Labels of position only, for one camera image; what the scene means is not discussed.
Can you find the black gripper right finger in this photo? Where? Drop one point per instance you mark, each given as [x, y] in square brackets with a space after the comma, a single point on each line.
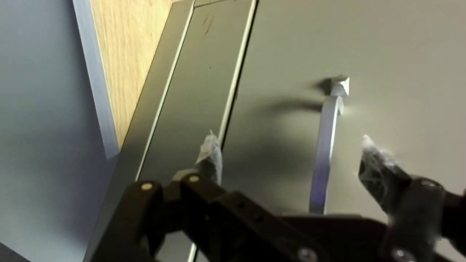
[412, 213]

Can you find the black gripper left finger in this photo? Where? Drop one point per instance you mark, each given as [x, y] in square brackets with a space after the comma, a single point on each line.
[160, 228]

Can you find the beige unlabelled cabinet drawer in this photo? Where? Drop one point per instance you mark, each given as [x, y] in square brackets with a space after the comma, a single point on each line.
[387, 64]

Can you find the beige filing cabinet body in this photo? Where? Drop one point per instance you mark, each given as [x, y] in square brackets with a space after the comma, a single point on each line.
[193, 97]

